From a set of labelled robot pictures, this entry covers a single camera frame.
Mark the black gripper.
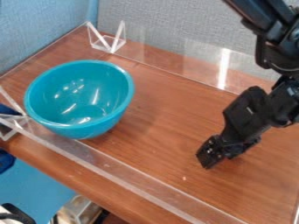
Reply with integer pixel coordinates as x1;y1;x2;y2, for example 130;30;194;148
194;122;273;170

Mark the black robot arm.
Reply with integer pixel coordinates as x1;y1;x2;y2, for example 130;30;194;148
196;0;299;169

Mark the blue plastic bowl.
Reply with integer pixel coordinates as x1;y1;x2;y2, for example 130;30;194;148
22;59;136;139

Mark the clear acrylic back barrier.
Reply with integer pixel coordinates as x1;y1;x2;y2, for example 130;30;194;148
116;40;279;95

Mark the clear acrylic barrier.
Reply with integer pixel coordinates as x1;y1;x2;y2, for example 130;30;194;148
5;118;246;224
116;40;279;95

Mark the clear box under table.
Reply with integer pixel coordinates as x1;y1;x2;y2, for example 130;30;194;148
50;195;102;224

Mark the clear acrylic front barrier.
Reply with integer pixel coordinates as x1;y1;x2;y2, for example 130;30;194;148
5;118;246;224

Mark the black object bottom left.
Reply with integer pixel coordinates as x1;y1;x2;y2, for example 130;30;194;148
0;203;36;224

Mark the clear acrylic corner bracket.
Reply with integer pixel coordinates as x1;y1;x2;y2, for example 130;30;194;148
85;21;126;53

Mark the clear acrylic left bracket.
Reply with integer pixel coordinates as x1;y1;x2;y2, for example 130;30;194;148
0;86;28;141

